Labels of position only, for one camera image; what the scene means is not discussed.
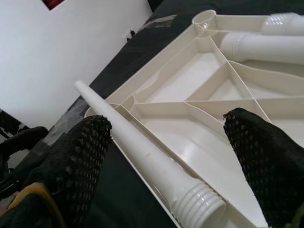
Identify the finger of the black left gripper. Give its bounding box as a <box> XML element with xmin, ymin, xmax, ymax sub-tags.
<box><xmin>3</xmin><ymin>126</ymin><xmax>48</xmax><ymax>155</ymax></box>

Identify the clear tape strip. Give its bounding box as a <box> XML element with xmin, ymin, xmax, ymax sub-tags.
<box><xmin>138</xmin><ymin>14</ymin><xmax>178</xmax><ymax>29</ymax></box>

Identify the white plastic table leg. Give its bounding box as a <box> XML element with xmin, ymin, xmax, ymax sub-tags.
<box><xmin>220</xmin><ymin>31</ymin><xmax>304</xmax><ymax>65</ymax></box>
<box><xmin>74</xmin><ymin>80</ymin><xmax>228</xmax><ymax>225</ymax></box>
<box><xmin>261</xmin><ymin>12</ymin><xmax>304</xmax><ymax>37</ymax></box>

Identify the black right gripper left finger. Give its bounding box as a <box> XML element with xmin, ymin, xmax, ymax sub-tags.
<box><xmin>0</xmin><ymin>114</ymin><xmax>114</xmax><ymax>228</ymax></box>

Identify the clear tape patch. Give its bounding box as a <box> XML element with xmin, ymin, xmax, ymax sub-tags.
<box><xmin>46</xmin><ymin>98</ymin><xmax>86</xmax><ymax>146</ymax></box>

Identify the white plastic children table top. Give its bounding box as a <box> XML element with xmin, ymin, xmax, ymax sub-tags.
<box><xmin>84</xmin><ymin>9</ymin><xmax>304</xmax><ymax>228</ymax></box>

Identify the black tablecloth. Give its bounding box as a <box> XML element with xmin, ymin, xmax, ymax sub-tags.
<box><xmin>21</xmin><ymin>0</ymin><xmax>304</xmax><ymax>228</ymax></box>

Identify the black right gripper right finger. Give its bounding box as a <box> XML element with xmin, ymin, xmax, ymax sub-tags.
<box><xmin>223</xmin><ymin>107</ymin><xmax>304</xmax><ymax>228</ymax></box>

